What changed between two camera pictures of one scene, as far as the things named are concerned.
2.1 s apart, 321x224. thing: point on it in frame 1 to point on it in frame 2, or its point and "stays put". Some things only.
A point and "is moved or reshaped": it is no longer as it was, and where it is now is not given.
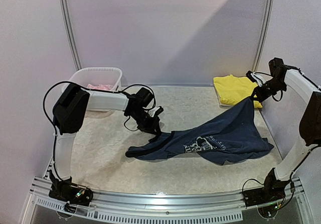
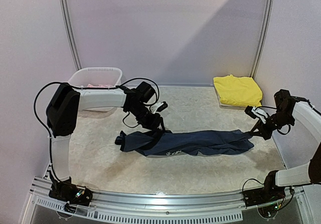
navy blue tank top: (233, 136) is moved or reshaped
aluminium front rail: (222, 206) stays put
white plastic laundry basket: (109, 76) stays put
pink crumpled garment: (103, 87) stays put
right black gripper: (261, 92) to (262, 127)
